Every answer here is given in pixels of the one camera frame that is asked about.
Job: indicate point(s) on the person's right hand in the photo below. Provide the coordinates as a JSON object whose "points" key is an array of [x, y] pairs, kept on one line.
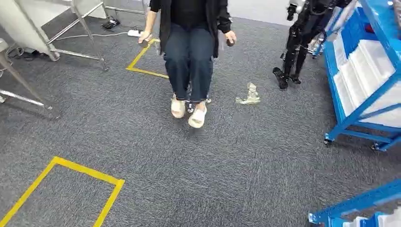
{"points": [[145, 37]]}

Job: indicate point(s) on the blue plastic bin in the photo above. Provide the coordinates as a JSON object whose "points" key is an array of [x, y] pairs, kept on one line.
{"points": [[372, 219], [354, 31]]}

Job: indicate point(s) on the blue metal shelf rack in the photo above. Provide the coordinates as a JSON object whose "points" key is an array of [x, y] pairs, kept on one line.
{"points": [[360, 200], [347, 117]]}

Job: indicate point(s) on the black and silver humanoid robot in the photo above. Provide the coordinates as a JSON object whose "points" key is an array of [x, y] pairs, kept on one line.
{"points": [[297, 40]]}

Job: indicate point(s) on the person's left hand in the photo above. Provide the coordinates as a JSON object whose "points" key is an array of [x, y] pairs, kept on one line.
{"points": [[231, 36]]}

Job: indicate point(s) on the person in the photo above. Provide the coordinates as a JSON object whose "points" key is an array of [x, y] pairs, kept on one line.
{"points": [[188, 53]]}

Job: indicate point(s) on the white power strip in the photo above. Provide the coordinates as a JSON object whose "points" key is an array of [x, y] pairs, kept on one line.
{"points": [[134, 33]]}

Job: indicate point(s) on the crumpled clear plastic wrap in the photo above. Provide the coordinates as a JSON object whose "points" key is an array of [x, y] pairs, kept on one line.
{"points": [[250, 95]]}

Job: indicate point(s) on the black power adapter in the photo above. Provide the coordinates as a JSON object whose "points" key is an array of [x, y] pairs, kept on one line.
{"points": [[111, 23]]}

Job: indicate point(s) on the steel tube leg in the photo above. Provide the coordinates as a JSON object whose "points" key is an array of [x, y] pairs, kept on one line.
{"points": [[18, 78]]}

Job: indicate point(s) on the dark handheld controller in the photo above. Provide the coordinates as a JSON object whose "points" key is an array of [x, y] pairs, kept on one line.
{"points": [[230, 43], [144, 44]]}

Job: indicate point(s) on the wheeled stool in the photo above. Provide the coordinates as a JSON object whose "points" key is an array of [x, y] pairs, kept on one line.
{"points": [[190, 106]]}

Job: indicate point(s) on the yellow floor tape square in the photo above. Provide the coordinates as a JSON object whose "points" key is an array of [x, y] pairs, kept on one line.
{"points": [[84, 172], [141, 53]]}

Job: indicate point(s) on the white plastic bin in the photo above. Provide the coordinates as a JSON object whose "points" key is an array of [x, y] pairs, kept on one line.
{"points": [[388, 109], [363, 72], [355, 222], [391, 217]]}

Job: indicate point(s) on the white board panel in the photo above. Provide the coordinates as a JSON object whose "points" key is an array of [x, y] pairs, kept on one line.
{"points": [[22, 28]]}

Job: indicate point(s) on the steel tube frame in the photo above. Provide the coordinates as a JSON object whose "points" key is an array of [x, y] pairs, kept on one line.
{"points": [[84, 28]]}

